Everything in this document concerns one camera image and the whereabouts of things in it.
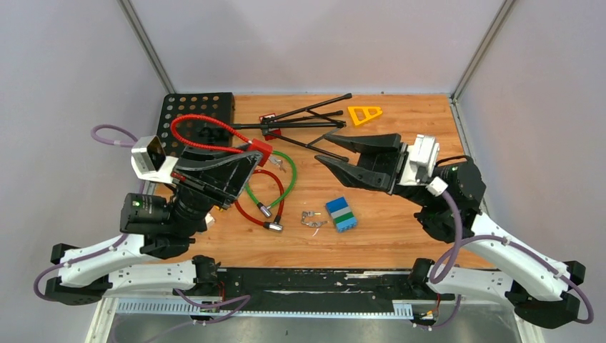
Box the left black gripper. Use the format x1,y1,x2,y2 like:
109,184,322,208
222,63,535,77
168,142,267,238

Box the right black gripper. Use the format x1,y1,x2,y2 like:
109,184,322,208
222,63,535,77
314,132,435,207

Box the red tag with cord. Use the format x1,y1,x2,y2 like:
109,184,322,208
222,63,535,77
170,114,274,167

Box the small silver tag key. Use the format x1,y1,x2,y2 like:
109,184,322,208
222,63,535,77
268,155,287,172

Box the green cable lock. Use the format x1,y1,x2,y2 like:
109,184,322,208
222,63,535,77
244,150,298,219

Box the silver keys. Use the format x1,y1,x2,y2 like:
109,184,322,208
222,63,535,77
301,211,319,227

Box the green lock keys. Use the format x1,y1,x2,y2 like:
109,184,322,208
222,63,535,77
307,221,327,228

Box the red cable lock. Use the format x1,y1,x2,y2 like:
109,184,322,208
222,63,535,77
234,169,287,233

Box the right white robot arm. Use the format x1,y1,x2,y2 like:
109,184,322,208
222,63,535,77
317,134,594,329

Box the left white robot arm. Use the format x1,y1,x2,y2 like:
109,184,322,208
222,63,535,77
34,146,264,306

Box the yellow plastic triangle piece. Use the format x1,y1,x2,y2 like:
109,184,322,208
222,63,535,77
347,106,383,127

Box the black perforated music stand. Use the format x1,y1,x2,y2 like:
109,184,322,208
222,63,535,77
157,93,352,161

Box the blue green white brick stack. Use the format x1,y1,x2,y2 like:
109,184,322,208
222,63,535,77
325,197,358,233

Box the red label card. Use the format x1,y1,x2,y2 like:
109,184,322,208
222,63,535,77
259,113,282,141

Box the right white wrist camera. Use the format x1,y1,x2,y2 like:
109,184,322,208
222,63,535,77
398,134,447,197

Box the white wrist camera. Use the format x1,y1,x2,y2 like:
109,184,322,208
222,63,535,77
131,136,178,184
398,134,447,197

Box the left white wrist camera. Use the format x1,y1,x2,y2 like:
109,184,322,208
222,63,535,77
131,136,178,184

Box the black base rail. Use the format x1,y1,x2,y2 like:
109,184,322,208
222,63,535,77
189,267,455,314

